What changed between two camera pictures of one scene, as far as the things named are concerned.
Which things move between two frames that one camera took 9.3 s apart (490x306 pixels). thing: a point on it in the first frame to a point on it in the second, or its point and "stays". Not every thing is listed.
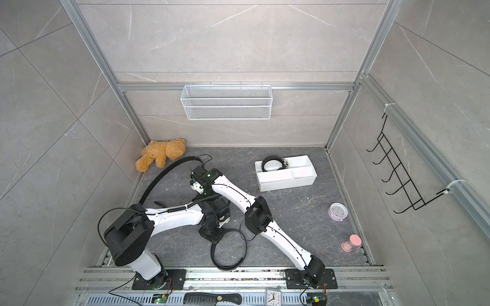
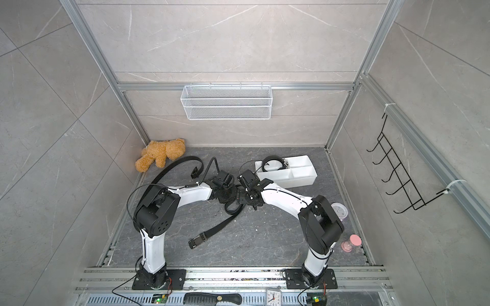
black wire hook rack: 416,201 stays
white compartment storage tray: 300,173 stays
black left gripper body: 215,233 to 229,194
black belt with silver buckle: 284,163 stays
